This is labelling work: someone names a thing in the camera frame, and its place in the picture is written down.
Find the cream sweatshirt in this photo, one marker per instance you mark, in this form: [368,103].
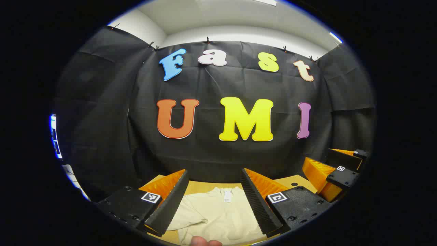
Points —
[218,215]

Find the black backdrop cloth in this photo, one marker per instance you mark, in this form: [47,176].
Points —
[211,153]

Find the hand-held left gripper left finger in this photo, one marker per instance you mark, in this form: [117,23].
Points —
[170,205]

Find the white ceiling light strip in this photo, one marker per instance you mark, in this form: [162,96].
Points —
[336,37]
[268,2]

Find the bright blue-white screen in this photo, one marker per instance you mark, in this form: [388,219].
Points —
[54,136]

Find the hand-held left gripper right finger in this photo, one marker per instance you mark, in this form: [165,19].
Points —
[259,208]

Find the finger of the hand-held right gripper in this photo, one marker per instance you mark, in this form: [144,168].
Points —
[343,160]
[344,177]

